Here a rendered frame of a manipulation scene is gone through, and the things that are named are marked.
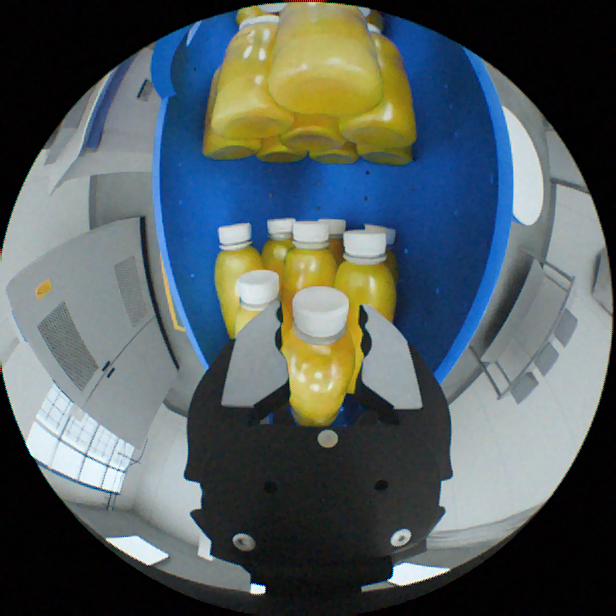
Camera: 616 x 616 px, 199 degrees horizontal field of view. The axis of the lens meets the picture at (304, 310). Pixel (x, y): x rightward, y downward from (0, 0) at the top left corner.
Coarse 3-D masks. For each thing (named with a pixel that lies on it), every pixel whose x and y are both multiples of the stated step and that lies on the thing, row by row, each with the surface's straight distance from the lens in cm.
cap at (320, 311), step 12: (312, 288) 13; (324, 288) 13; (300, 300) 12; (312, 300) 12; (324, 300) 12; (336, 300) 12; (300, 312) 11; (312, 312) 11; (324, 312) 11; (336, 312) 11; (300, 324) 12; (312, 324) 11; (324, 324) 11; (336, 324) 11; (324, 336) 12
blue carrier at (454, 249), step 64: (192, 64) 30; (448, 64) 27; (192, 128) 25; (448, 128) 24; (192, 192) 23; (256, 192) 28; (320, 192) 30; (384, 192) 28; (448, 192) 21; (512, 192) 10; (192, 256) 22; (448, 256) 20; (192, 320) 21; (448, 320) 17
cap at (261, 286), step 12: (240, 276) 17; (252, 276) 17; (264, 276) 17; (276, 276) 16; (240, 288) 16; (252, 288) 15; (264, 288) 15; (276, 288) 16; (252, 300) 16; (264, 300) 16
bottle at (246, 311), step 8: (280, 296) 17; (240, 304) 17; (248, 304) 16; (256, 304) 16; (264, 304) 16; (240, 312) 17; (248, 312) 17; (256, 312) 16; (288, 312) 18; (240, 320) 17; (248, 320) 16; (288, 320) 18; (240, 328) 17; (288, 328) 18; (288, 400) 26; (280, 408) 27
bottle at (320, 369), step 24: (288, 336) 14; (312, 336) 12; (336, 336) 12; (288, 360) 14; (312, 360) 13; (336, 360) 13; (312, 384) 14; (336, 384) 15; (312, 408) 18; (336, 408) 20
